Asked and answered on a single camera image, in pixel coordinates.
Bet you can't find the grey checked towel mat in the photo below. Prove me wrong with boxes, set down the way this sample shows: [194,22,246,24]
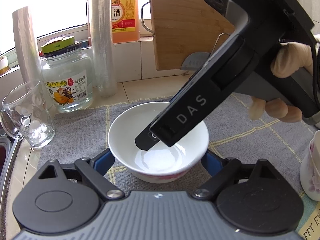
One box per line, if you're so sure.
[37,92,320,233]

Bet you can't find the plastic wrap roll tall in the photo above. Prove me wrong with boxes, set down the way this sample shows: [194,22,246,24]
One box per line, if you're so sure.
[88,0,117,97]

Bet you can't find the orange cooking wine jug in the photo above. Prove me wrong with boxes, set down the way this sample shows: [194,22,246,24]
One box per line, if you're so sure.
[111,0,140,44]

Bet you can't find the plastic wrap roll short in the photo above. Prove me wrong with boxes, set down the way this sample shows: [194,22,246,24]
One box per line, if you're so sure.
[12,7,42,82]

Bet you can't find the steel kitchen sink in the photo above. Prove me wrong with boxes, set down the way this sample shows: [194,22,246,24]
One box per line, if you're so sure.
[0,129,22,205]

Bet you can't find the bamboo cutting board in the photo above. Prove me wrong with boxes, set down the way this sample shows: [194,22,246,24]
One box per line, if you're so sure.
[150,0,234,70]

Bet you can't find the white bowl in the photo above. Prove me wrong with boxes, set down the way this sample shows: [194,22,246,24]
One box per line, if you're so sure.
[299,131,320,202]
[108,102,209,184]

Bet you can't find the metal wire rack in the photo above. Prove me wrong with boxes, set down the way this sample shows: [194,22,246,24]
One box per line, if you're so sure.
[208,32,231,55]

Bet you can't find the gloved right hand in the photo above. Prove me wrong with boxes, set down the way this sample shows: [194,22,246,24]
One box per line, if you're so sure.
[248,33,320,124]

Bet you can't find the glass jar green lid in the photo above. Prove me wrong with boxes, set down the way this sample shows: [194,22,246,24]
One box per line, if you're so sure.
[41,36,93,112]

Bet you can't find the kitchen knife black handle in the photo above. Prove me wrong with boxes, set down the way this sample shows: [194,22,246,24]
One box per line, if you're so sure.
[180,52,210,71]

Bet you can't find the clear glass mug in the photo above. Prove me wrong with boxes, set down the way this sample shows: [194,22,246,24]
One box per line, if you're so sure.
[1,80,55,148]

